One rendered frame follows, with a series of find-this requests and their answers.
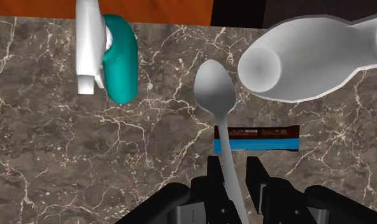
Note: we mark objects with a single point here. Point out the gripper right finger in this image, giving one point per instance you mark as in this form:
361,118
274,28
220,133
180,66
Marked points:
278,198

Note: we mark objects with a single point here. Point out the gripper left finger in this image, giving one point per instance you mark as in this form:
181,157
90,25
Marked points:
207,192

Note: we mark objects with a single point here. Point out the grey metal spoon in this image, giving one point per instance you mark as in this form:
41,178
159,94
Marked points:
214,88

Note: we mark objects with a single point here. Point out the brown and blue snack bar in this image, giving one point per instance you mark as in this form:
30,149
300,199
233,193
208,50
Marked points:
263,143

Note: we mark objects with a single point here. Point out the teal spray bottle white nozzle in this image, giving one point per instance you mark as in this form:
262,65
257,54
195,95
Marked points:
120,62

